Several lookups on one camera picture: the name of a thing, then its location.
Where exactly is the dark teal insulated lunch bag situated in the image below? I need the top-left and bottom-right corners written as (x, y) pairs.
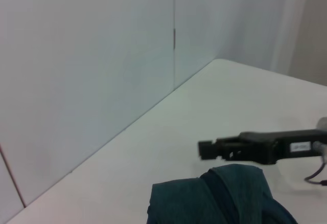
top-left (147, 164), bottom-right (299, 224)

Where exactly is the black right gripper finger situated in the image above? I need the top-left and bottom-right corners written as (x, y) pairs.
top-left (197, 139), bottom-right (218, 161)

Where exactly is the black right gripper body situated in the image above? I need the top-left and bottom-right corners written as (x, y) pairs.
top-left (216, 129), bottom-right (327, 165)

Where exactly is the grey right wrist cable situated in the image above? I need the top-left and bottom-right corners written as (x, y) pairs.
top-left (303, 157), bottom-right (327, 187)

